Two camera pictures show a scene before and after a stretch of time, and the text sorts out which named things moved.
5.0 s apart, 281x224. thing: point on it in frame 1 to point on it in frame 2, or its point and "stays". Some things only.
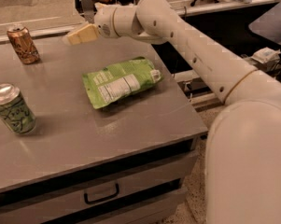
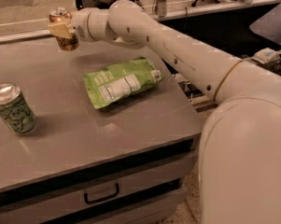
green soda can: (9, 103) stays
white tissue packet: (267, 55) stays
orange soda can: (23, 46) to (63, 15)
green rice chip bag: (107, 85) stays
